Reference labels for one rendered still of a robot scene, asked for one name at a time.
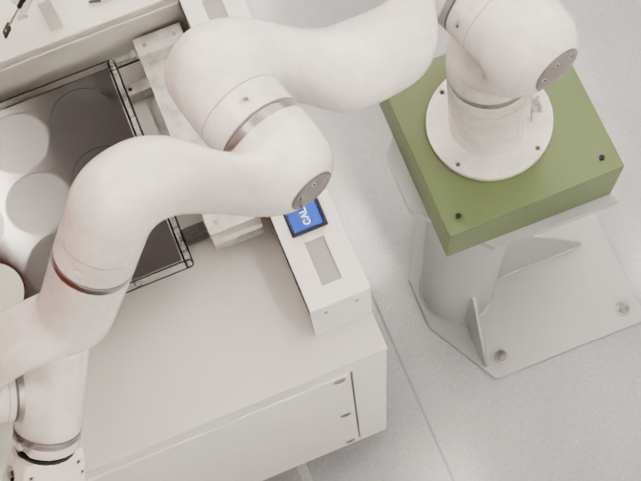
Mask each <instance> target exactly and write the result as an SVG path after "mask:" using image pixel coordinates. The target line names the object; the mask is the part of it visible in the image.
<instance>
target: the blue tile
mask: <svg viewBox="0 0 641 481"><path fill-rule="evenodd" d="M286 216H287V218H288V220H289V222H290V225H291V227H292V229H293V232H294V234H296V233H298V232H300V231H303V230H305V229H308V228H310V227H313V226H315V225H318V224H320V223H323V219H322V217H321V213H320V211H319V208H318V206H317V204H316V202H315V201H313V202H310V203H309V204H307V205H306V206H304V207H303V208H301V209H299V210H298V211H296V212H293V213H290V214H286Z"/></svg>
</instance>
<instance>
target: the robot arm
mask: <svg viewBox="0 0 641 481"><path fill-rule="evenodd" d="M438 24H440V25H441V26H442V27H443V28H444V29H445V30H446V31H447V32H448V33H449V34H450V35H451V37H450V39H449V41H448V44H447V48H446V53H445V72H446V80H445V81H444V82H443V83H442V84H441V85H440V86H439V87H438V89H437V90H436V91H435V93H434V94H433V95H432V97H431V100H430V102H429V105H428V108H427V112H426V130H427V136H428V139H429V142H430V145H431V147H432V149H433V151H434V153H435V154H436V156H437V157H438V158H439V159H440V161H441V162H442V163H443V164H444V165H446V166H447V167H448V168H449V169H450V170H452V171H454V172H455V173H457V174H459V175H461V176H464V177H466V178H472V179H476V180H482V181H494V180H503V179H506V178H512V177H515V176H517V175H519V174H521V173H523V172H524V171H525V170H527V169H528V168H529V167H531V166H532V165H533V164H534V163H535V162H536V161H537V160H538V159H539V158H540V157H541V156H542V154H543V153H544V151H545V150H546V148H547V147H548V144H549V141H550V138H551V134H552V129H553V112H552V107H551V104H550V101H549V99H548V95H547V94H546V92H545V90H544V89H545V88H547V87H548V86H549V85H550V84H552V83H553V82H554V81H556V80H557V79H559V78H561V77H562V75H563V74H564V73H565V72H566V71H567V70H568V69H569V68H570V66H572V65H573V63H574V61H575V59H576V57H577V54H578V52H579V46H580V38H579V31H578V29H577V26H576V23H575V21H574V19H573V18H572V16H571V14H570V13H569V11H568V10H567V9H566V7H565V6H564V5H563V4H562V3H561V2H560V1H559V0H385V1H384V2H382V3H381V4H380V5H378V6H377V7H376V8H373V9H371V10H368V11H366V12H363V13H361V14H358V15H356V16H353V17H351V18H349V19H346V20H344V21H341V22H340V23H337V24H335V25H332V26H329V27H325V28H319V29H307V28H297V27H292V26H286V25H282V24H277V23H273V22H268V21H263V20H258V19H254V18H247V17H222V18H217V19H212V20H209V21H205V22H202V23H200V24H198V25H196V26H194V27H192V28H190V29H189V30H187V31H186V32H185V33H183V34H182V35H181V36H180V37H179V38H178V39H177V41H176V42H175V44H174V45H173V47H172V49H171V50H170V52H169V54H168V58H167V61H166V64H165V73H164V77H165V83H166V87H167V90H168V93H169V95H170V97H171V99H172V100H173V101H174V103H175V104H176V106H177V107H178V109H179V110H180V111H181V113H182V114H183V115H184V117H185V118H186V119H187V120H188V122H189V123H190V124H191V125H192V127H193V128H194V129H195V130H196V132H197V133H198V134H199V135H200V136H201V138H202V139H203V140H204V141H205V142H206V144H207V145H208V146H209V147H210V148H208V147H204V146H201V145H198V144H195V143H193V142H189V141H186V140H183V139H179V138H176V137H171V136H154V135H151V136H136V137H132V138H129V139H126V140H123V141H121V142H119V143H117V144H115V145H114V146H112V147H110V148H108V149H107V150H105V151H104V152H102V153H100V154H99V155H98V156H96V157H95V158H93V159H92V160H91V161H90V162H89V163H88V164H87V165H86V166H85V167H84V168H83V169H82V170H81V171H80V173H79V174H78V175H77V177H76V178H75V180H74V182H73V184H72V187H71V189H70V192H69V194H68V197H67V200H66V203H65V206H64V210H63V213H62V217H61V220H60V223H59V226H58V229H57V233H56V236H55V240H54V243H53V247H52V252H51V255H50V259H49V263H48V266H47V270H46V274H45V278H44V281H43V284H42V287H41V291H40V293H38V294H36V295H34V296H32V297H29V298H27V299H26V300H24V301H22V302H20V303H17V304H15V305H13V306H11V307H9V308H7V309H5V310H3V311H2V312H0V424H6V423H13V428H12V439H13V440H14V442H15V445H14V446H12V447H11V449H10V454H9V457H8V461H7V464H6V467H5V472H4V477H3V481H85V459H84V451H83V446H82V442H81V440H80V439H81V430H82V420H83V410H84V401H85V391H86V382H87V372H88V362H89V353H90V348H91V347H94V346H95V345H97V344H99V343H100V342H101V341H102V340H103V339H104V338H105V337H106V336H107V334H108V333H109V331H110V330H111V328H112V326H113V324H114V320H115V317H116V315H117V312H118V310H119V307H120V306H121V304H122V301H123V299H124V296H125V294H126V291H127V289H128V287H129V284H130V282H131V279H132V277H133V274H134V271H135V268H136V266H137V263H138V260H139V258H140V255H141V253H142V250H143V248H144V245H145V243H146V240H147V239H148V236H149V235H150V233H151V231H152V230H153V229H154V228H155V227H156V226H157V225H158V224H159V223H160V222H162V221H164V220H165V219H167V218H170V217H173V216H177V215H183V214H196V213H199V214H217V215H230V216H243V217H275V216H281V215H286V214H290V213H293V212H296V211H298V210H299V209H301V208H303V207H304V206H306V205H307V204H309V203H310V202H313V201H314V200H315V199H316V198H317V197H318V196H319V195H320V194H321V193H322V191H323V190H325V189H326V187H327V186H328V185H327V184H328V182H329V180H330V178H331V176H332V173H333V167H334V158H333V153H332V150H331V146H330V144H329V142H328V140H327V139H326V137H325V135H324V134H323V132H322V131H321V129H320V128H319V126H318V125H317V124H316V123H315V121H314V120H313V119H312V118H311V117H310V115H309V114H308V113H307V112H305V111H304V110H303V108H302V107H301V105H300V104H299V103H303V104H306V105H310V106H313V107H316V108H320V109H323V110H327V111H331V112H336V113H353V112H358V111H361V110H365V109H367V108H370V107H372V106H374V105H376V104H379V103H381V102H383V101H385V100H386V99H388V98H390V97H392V96H394V95H396V94H398V93H400V92H402V91H403V90H405V89H407V88H409V87H410V86H411V85H413V84H414V83H415V82H416V81H418V80H419V79H420V78H421V77H422V76H423V75H424V74H425V72H426V71H427V70H428V68H429V66H430V65H431V63H432V60H433V58H434V55H435V53H436V50H437V45H438V39H439V25H438ZM298 102H299V103H298Z"/></svg>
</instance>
